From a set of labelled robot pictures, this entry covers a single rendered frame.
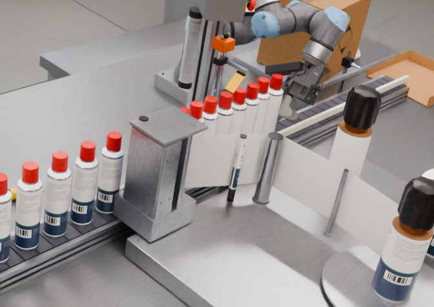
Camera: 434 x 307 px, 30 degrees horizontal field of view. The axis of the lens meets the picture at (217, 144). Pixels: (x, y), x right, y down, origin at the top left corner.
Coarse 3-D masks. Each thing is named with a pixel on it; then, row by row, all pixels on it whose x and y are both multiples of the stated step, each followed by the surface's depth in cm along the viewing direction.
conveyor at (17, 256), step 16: (384, 80) 279; (304, 112) 249; (320, 112) 250; (304, 128) 240; (96, 224) 185; (48, 240) 178; (64, 240) 178; (16, 256) 172; (32, 256) 172; (0, 272) 167
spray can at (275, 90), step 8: (272, 80) 220; (280, 80) 219; (272, 88) 220; (280, 88) 221; (272, 96) 220; (280, 96) 221; (272, 104) 222; (280, 104) 223; (272, 112) 223; (272, 120) 224; (264, 128) 226; (272, 128) 226
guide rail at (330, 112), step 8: (400, 80) 273; (384, 88) 266; (392, 88) 271; (344, 104) 250; (328, 112) 244; (336, 112) 248; (304, 120) 237; (312, 120) 239; (320, 120) 243; (288, 128) 231; (296, 128) 234
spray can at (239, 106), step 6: (240, 90) 209; (246, 90) 209; (234, 96) 209; (240, 96) 208; (234, 102) 210; (240, 102) 209; (234, 108) 209; (240, 108) 210; (246, 108) 211; (234, 114) 210; (240, 114) 210; (234, 120) 211; (240, 120) 211; (234, 126) 212; (240, 126) 213; (234, 132) 213; (240, 132) 214
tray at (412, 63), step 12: (396, 60) 304; (408, 60) 309; (420, 60) 308; (432, 60) 305; (372, 72) 293; (384, 72) 296; (396, 72) 298; (408, 72) 299; (420, 72) 301; (432, 72) 303; (408, 84) 291; (420, 84) 292; (432, 84) 294; (408, 96) 282; (420, 96) 283; (432, 96) 276
